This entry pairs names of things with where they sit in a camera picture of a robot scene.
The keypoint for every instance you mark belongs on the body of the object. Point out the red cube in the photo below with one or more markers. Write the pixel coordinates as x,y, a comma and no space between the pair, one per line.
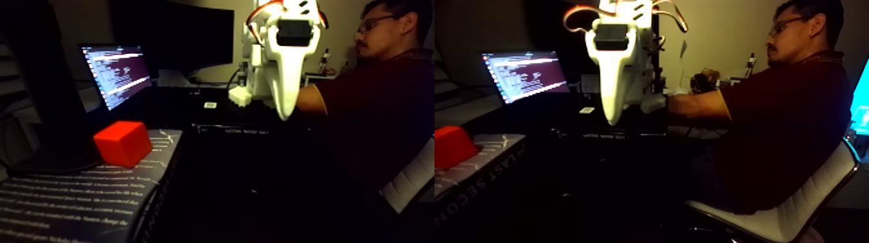
123,142

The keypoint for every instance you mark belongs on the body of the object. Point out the dark leader arm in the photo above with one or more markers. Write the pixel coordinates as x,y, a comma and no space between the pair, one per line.
706,81

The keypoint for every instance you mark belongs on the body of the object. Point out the small figurine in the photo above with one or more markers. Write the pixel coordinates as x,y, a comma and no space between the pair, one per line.
325,61

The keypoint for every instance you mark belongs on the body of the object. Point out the black box white lettering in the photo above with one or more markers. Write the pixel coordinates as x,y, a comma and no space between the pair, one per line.
237,130

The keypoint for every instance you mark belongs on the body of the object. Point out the small white label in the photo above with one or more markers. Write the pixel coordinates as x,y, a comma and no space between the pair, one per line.
210,105

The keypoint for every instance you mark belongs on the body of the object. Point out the person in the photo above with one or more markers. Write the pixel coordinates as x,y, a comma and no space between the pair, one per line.
380,115

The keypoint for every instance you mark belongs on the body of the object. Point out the black wide monitor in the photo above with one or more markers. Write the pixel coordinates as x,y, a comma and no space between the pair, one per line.
176,34

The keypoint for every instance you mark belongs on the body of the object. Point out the open laptop lit screen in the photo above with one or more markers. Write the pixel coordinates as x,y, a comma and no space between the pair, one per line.
119,71

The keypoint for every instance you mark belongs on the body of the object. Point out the dark monitor with stand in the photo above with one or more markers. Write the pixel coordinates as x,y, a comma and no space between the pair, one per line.
61,81

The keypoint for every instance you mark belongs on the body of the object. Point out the black box white printed text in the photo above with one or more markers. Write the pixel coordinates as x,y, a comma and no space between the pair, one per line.
81,203

